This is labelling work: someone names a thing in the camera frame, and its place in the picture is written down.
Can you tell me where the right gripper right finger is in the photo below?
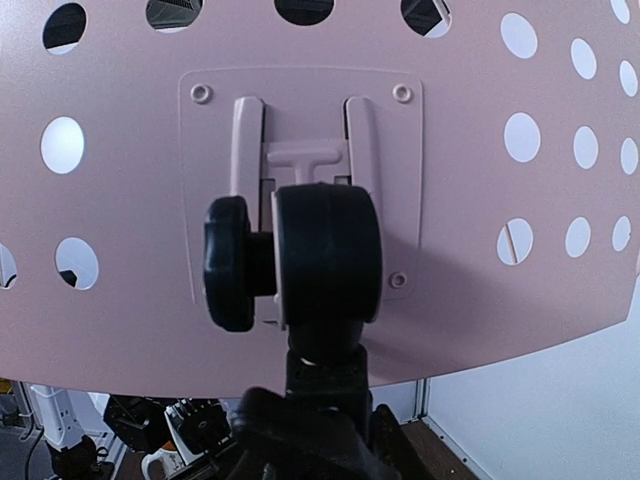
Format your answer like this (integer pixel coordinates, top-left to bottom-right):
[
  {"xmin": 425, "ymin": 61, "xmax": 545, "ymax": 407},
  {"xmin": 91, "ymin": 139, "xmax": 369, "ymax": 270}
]
[{"xmin": 371, "ymin": 404, "xmax": 415, "ymax": 479}]

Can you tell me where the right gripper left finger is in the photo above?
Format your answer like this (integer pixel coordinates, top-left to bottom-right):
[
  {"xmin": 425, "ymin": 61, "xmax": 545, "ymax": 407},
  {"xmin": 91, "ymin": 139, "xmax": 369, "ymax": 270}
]
[{"xmin": 230, "ymin": 387, "xmax": 400, "ymax": 479}]

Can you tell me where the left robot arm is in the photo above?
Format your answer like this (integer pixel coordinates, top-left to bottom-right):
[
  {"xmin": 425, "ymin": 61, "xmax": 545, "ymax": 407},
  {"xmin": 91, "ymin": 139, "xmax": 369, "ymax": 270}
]
[{"xmin": 30, "ymin": 384, "xmax": 242, "ymax": 479}]

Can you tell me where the pink music stand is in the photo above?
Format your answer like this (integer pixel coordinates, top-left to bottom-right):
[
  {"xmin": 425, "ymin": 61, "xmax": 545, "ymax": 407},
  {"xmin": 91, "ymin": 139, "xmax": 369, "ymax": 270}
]
[{"xmin": 1, "ymin": 1, "xmax": 639, "ymax": 397}]

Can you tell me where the white patterned mug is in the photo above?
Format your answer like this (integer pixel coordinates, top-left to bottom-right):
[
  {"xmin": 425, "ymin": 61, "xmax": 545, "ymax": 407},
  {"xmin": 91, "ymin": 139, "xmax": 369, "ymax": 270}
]
[{"xmin": 141, "ymin": 448, "xmax": 185, "ymax": 480}]

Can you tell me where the right aluminium frame post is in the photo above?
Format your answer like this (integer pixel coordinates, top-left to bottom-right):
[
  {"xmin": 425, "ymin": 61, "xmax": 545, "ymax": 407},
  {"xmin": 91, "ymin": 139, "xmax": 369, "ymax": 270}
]
[{"xmin": 411, "ymin": 378, "xmax": 431, "ymax": 421}]

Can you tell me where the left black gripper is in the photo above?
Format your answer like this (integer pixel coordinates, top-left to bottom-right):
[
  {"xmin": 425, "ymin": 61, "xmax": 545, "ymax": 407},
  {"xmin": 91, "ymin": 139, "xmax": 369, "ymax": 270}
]
[{"xmin": 103, "ymin": 395, "xmax": 231, "ymax": 455}]

